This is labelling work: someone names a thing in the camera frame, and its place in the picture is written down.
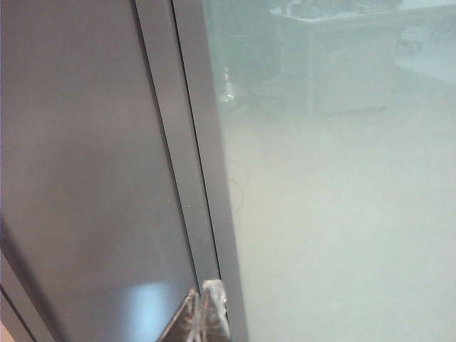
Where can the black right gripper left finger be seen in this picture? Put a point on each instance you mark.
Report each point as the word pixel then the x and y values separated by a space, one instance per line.
pixel 183 322

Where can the frosted glass pane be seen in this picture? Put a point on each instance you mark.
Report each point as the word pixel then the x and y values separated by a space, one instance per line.
pixel 338 213

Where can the white office desk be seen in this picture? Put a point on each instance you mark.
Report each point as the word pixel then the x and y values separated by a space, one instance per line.
pixel 342 60

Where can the dark grey metal column panel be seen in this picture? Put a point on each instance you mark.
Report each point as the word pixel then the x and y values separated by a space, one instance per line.
pixel 107 160

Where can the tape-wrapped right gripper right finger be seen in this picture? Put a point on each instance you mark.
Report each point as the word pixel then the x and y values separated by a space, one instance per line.
pixel 213 313

